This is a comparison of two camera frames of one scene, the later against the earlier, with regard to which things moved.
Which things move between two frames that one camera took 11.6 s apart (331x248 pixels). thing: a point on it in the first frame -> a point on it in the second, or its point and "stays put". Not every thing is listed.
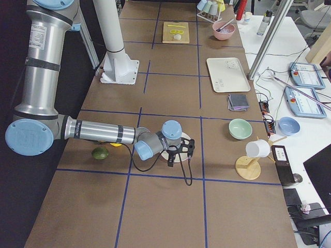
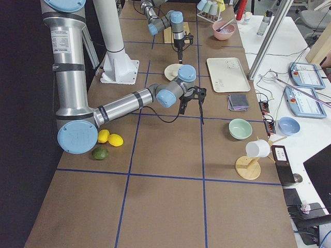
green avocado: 100,153 stays put
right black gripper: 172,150 -> 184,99
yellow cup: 221,5 stays put
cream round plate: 177,158 -> 171,71
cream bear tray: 227,75 stays put
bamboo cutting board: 176,32 stays put
